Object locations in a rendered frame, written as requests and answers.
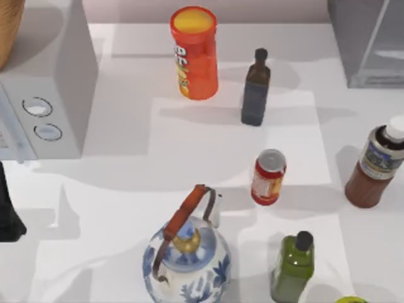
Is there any orange tall can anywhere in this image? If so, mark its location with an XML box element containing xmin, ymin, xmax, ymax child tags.
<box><xmin>169</xmin><ymin>6</ymin><xmax>219</xmax><ymax>102</ymax></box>

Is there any grey cabinet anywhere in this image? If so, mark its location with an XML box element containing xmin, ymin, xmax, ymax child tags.
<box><xmin>327</xmin><ymin>0</ymin><xmax>404</xmax><ymax>89</ymax></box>

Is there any yellow green round object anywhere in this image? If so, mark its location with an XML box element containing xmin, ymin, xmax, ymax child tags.
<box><xmin>334</xmin><ymin>295</ymin><xmax>369</xmax><ymax>303</ymax></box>

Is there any brown bottle with white cap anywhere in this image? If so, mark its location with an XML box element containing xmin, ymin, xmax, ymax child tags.
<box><xmin>344</xmin><ymin>115</ymin><xmax>404</xmax><ymax>209</ymax></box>

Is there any blue and white teapot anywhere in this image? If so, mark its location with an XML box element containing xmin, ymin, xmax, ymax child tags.
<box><xmin>142</xmin><ymin>184</ymin><xmax>232</xmax><ymax>303</ymax></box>

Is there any round microwave knob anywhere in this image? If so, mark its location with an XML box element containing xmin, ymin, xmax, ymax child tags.
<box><xmin>33</xmin><ymin>123</ymin><xmax>63</xmax><ymax>140</ymax></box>
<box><xmin>21</xmin><ymin>97</ymin><xmax>53</xmax><ymax>118</ymax></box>

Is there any pale microwave oven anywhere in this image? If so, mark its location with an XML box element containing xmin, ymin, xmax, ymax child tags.
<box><xmin>0</xmin><ymin>0</ymin><xmax>99</xmax><ymax>163</ymax></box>

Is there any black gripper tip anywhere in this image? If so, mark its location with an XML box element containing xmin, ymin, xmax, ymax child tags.
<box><xmin>0</xmin><ymin>161</ymin><xmax>27</xmax><ymax>243</ymax></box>

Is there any green bottle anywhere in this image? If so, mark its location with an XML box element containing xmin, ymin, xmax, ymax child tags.
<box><xmin>270</xmin><ymin>230</ymin><xmax>315</xmax><ymax>303</ymax></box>

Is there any red and white can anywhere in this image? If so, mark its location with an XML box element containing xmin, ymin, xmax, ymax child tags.
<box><xmin>250</xmin><ymin>149</ymin><xmax>287</xmax><ymax>206</ymax></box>

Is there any dark brown bottle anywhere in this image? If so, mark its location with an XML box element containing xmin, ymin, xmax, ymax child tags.
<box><xmin>241</xmin><ymin>48</ymin><xmax>271</xmax><ymax>127</ymax></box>

